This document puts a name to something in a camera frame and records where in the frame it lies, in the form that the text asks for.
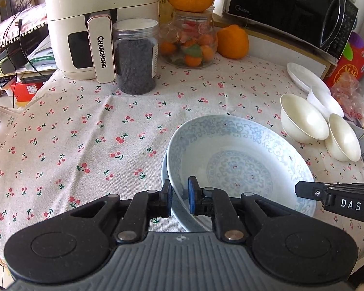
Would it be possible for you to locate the small white bowl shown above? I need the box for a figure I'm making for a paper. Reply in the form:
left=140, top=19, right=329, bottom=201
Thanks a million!
left=306, top=85, right=345, bottom=119

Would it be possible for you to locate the cream air fryer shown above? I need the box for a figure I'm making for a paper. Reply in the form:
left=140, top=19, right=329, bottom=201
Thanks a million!
left=44, top=0, right=161, bottom=84

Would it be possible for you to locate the clear plastic bag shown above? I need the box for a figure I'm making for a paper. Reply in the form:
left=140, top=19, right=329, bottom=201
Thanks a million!
left=332, top=72, right=364, bottom=128

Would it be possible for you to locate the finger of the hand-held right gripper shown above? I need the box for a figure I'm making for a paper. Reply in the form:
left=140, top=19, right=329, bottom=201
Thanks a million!
left=294, top=181, right=330, bottom=202

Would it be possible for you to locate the white plate with swirl pattern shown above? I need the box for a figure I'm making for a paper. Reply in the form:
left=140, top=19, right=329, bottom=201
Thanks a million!
left=286, top=62, right=324, bottom=95

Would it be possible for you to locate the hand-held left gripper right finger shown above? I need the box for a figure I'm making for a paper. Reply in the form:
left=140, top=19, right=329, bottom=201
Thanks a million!
left=187, top=176, right=288, bottom=245

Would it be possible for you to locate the glass jar with small oranges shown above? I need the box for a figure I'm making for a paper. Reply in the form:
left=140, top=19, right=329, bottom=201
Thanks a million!
left=159, top=9, right=218, bottom=69

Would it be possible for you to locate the cream white bowl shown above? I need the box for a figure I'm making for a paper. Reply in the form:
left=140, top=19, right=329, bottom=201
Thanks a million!
left=324, top=113, right=362, bottom=162
left=279, top=93, right=330, bottom=144

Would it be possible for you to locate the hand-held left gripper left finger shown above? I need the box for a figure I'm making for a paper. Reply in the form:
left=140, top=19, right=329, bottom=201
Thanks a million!
left=69, top=179, right=173, bottom=245

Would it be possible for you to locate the cherry print tablecloth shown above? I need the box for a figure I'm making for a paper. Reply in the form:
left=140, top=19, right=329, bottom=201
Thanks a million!
left=0, top=46, right=364, bottom=268

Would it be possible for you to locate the green silicone item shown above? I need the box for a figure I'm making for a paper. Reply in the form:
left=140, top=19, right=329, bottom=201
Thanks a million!
left=342, top=43, right=357, bottom=62

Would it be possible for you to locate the pink floral cloth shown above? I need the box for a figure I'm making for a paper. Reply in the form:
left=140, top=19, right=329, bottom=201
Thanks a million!
left=0, top=4, right=49, bottom=56

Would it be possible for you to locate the black cable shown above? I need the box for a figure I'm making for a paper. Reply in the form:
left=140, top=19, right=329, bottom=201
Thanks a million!
left=0, top=0, right=45, bottom=109

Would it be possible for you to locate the red cardboard box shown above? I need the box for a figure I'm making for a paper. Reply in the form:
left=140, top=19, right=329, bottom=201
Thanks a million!
left=324, top=46, right=364, bottom=89

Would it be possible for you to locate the clear jar with dark contents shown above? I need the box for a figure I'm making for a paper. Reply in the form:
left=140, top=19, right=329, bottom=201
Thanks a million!
left=111, top=19, right=160, bottom=95

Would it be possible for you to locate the black microwave oven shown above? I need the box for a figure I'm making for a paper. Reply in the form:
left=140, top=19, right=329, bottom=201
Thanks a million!
left=223, top=0, right=359, bottom=61

